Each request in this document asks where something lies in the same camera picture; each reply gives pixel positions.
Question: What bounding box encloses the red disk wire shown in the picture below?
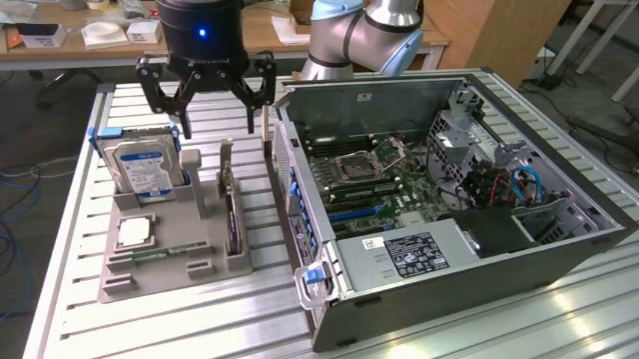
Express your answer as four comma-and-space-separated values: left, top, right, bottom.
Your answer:
486, 171, 506, 205

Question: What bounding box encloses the grey parts rack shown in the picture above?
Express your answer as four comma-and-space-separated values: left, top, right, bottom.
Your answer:
97, 147, 253, 304

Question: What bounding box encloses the blue expansion slot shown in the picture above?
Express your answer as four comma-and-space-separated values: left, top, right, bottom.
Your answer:
327, 207, 379, 222

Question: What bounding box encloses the white floor cable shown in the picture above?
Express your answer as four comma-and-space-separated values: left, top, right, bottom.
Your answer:
0, 156, 76, 179

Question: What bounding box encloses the CPU socket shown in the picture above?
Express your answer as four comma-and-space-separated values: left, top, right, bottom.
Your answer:
336, 151, 380, 180

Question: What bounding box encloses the dark installed RAM stick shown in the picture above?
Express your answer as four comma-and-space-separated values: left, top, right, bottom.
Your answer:
327, 182, 400, 199

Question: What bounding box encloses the white round container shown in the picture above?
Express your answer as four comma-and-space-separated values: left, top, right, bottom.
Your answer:
80, 21, 129, 50

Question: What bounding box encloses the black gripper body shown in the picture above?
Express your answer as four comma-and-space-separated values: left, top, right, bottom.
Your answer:
157, 0, 251, 93

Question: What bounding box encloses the silver CPU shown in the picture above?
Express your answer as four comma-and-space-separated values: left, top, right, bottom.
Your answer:
117, 218, 153, 247

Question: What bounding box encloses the blue disk wire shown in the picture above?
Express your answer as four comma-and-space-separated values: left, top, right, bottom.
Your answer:
511, 166, 546, 205

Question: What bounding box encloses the grey power supply unit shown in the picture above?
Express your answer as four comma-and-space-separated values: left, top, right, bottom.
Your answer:
333, 218, 480, 292

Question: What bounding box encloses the brown cardboard box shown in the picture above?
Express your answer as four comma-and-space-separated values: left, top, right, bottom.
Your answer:
288, 0, 316, 34

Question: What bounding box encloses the metal socket cover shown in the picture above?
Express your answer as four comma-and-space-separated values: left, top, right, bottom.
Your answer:
371, 137, 407, 171

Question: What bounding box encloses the green RAM stick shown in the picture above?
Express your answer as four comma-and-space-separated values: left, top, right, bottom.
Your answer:
132, 242, 208, 261

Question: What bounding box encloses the silver disk bay cage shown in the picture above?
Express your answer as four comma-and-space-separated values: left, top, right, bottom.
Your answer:
428, 108, 500, 180

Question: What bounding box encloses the small white cardboard box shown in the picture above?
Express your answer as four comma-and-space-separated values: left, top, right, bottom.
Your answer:
125, 20, 164, 44

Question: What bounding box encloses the green motherboard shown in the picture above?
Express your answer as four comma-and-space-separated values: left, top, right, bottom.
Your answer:
299, 130, 451, 240

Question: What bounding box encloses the wooden desk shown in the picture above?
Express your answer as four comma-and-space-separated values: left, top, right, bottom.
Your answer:
0, 0, 451, 72

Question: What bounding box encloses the wooden cabinet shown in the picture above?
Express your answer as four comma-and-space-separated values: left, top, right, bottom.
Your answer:
423, 0, 574, 87

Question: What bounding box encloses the graphics card with black fan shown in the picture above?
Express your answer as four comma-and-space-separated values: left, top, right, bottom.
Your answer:
216, 138, 247, 260

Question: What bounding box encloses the grey case latch blue tab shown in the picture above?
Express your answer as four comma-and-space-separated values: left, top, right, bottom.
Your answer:
293, 261, 340, 311

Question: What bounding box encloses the hard disk with blue carrier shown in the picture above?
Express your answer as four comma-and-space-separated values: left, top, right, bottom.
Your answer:
87, 122, 193, 205

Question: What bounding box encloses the open dark grey PC case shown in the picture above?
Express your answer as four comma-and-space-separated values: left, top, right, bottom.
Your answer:
261, 73, 639, 355

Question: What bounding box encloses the blue floor cable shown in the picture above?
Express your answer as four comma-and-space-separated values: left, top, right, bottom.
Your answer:
0, 179, 41, 322

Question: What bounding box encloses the black power adapter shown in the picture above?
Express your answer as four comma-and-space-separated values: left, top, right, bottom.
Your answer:
536, 73, 566, 90

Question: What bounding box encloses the white box with black top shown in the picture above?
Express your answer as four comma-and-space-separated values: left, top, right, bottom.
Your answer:
13, 22, 68, 49

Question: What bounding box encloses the grey slanted disk bay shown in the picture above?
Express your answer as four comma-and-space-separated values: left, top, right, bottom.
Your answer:
511, 197, 600, 248

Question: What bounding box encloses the white paper stack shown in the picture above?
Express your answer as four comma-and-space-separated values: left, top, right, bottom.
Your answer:
272, 14, 313, 46

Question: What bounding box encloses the white table frame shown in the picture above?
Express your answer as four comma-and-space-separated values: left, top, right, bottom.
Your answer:
543, 0, 639, 102

